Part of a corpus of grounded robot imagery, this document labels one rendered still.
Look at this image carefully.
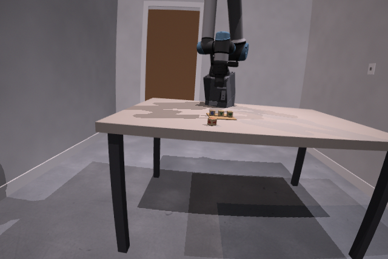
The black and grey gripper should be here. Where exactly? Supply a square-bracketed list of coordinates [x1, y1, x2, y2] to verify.
[213, 53, 239, 100]

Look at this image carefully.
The tan flat mat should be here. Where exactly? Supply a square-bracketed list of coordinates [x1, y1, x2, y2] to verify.
[207, 113, 237, 120]

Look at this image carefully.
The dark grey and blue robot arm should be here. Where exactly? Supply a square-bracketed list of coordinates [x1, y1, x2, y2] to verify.
[196, 0, 249, 78]

